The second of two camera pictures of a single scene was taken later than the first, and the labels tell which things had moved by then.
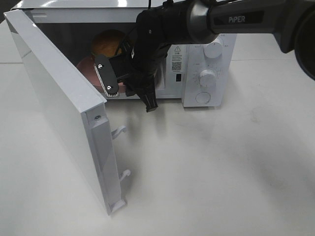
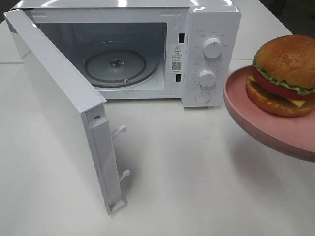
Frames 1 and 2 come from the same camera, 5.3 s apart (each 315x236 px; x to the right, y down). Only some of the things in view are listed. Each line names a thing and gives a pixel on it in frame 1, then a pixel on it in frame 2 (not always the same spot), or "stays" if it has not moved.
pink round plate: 87,65 to 293,136
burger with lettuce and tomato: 107,43 to 282,81
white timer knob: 207,78 stays
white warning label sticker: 176,58 stays
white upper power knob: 212,49 stays
